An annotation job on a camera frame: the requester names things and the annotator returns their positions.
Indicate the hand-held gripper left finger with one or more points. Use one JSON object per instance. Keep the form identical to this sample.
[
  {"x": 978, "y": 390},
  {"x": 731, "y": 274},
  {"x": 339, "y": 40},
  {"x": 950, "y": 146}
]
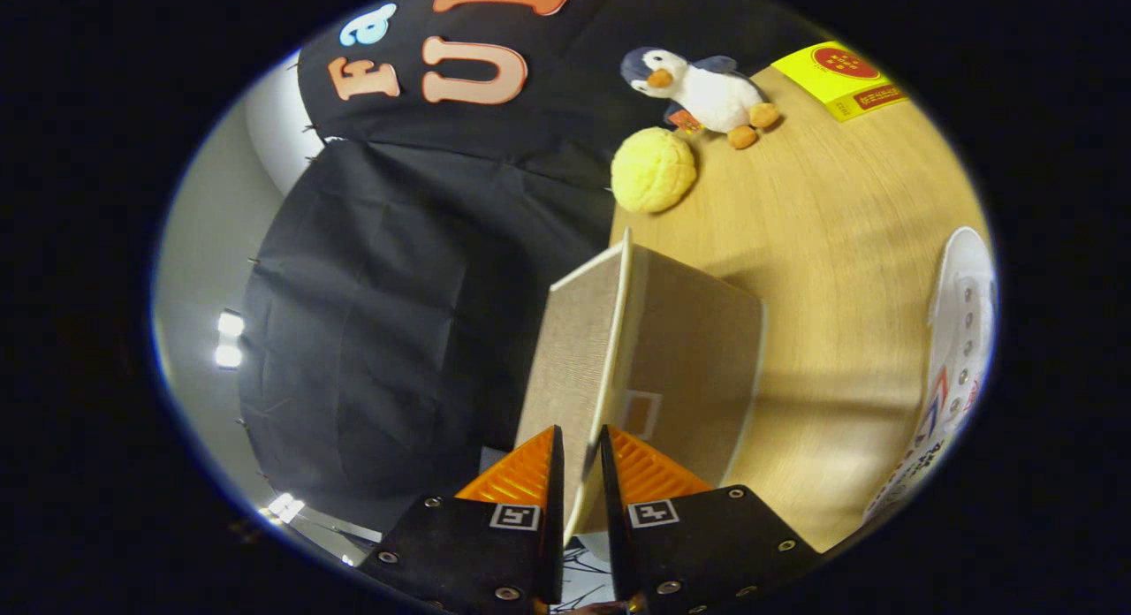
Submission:
[{"x": 555, "y": 509}]

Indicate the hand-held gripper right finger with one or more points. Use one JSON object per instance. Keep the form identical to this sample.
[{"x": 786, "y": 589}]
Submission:
[{"x": 611, "y": 509}]

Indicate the white canvas shoe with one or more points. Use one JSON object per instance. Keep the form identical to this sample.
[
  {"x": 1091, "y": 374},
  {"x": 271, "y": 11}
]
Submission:
[{"x": 959, "y": 350}]

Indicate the ceiling light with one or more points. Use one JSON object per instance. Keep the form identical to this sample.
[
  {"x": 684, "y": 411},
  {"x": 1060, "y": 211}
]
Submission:
[
  {"x": 230, "y": 325},
  {"x": 284, "y": 507}
]

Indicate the yellow plush toy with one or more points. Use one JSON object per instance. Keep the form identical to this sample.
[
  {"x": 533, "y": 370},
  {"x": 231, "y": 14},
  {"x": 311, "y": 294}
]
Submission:
[{"x": 654, "y": 169}]

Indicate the penguin plush toy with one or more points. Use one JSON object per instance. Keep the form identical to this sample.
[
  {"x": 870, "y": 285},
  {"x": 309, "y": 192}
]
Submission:
[{"x": 716, "y": 94}]

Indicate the yellow book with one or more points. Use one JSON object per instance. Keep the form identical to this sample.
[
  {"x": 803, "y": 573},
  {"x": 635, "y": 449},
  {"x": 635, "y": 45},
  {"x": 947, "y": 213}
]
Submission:
[{"x": 831, "y": 76}]

